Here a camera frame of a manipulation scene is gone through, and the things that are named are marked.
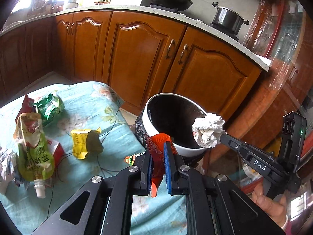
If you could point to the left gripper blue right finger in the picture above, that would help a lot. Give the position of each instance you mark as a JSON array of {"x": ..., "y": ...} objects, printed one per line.
[{"x": 171, "y": 169}]

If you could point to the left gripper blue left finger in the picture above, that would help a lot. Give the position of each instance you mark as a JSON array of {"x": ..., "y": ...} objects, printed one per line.
[{"x": 147, "y": 172}]

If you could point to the orange red snack packet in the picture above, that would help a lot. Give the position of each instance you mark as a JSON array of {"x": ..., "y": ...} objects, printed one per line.
[{"x": 155, "y": 146}]

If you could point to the white paper ball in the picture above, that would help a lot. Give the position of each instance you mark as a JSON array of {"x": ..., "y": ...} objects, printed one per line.
[{"x": 208, "y": 130}]

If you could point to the person's right hand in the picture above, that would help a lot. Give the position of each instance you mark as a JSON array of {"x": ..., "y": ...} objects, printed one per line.
[{"x": 277, "y": 211}]

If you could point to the white bin with black bag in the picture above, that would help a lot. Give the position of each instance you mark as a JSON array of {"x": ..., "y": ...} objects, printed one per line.
[{"x": 173, "y": 115}]

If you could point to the yellow crumpled wrapper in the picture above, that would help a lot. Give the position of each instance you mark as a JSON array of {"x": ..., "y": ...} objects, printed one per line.
[{"x": 86, "y": 141}]

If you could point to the small red white box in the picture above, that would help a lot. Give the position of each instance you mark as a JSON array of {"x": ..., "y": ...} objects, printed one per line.
[{"x": 56, "y": 149}]

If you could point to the brown wooden base cabinets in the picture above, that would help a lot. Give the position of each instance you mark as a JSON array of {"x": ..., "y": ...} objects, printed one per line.
[{"x": 139, "y": 55}]

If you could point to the green crumpled snack bag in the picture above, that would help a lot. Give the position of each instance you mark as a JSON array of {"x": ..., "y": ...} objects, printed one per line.
[{"x": 48, "y": 107}]

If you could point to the green spouted drink pouch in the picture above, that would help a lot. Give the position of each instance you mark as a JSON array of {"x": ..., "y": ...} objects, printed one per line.
[{"x": 35, "y": 162}]

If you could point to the red crumpled snack bag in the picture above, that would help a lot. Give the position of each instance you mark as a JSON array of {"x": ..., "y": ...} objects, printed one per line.
[{"x": 27, "y": 106}]

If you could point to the crumpled silver blue wrapper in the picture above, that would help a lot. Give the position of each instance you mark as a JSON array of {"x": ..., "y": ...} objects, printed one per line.
[{"x": 9, "y": 170}]

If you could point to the steel cooking pot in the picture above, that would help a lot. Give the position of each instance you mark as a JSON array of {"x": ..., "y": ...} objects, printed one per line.
[{"x": 227, "y": 19}]

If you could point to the small white lidded pot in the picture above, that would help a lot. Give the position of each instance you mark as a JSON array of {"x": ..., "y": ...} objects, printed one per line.
[{"x": 71, "y": 4}]

